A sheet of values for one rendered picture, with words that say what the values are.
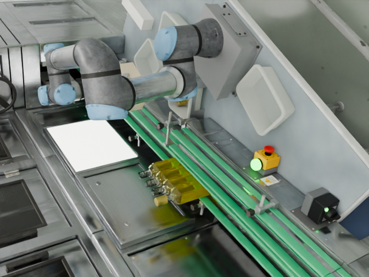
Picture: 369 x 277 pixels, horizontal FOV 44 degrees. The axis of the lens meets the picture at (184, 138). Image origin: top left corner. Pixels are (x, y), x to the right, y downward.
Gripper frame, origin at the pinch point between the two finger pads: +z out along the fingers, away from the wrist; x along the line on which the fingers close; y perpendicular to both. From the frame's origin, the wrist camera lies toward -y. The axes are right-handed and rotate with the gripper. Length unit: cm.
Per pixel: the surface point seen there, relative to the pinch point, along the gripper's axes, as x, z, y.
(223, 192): 4, 17, -56
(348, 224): -16, 41, -91
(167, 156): 26.2, 16.8, -21.3
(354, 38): -37, 91, -24
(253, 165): -10, 25, -56
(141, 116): 27.4, 16.2, 5.0
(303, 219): -15, 25, -83
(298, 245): -16, 17, -91
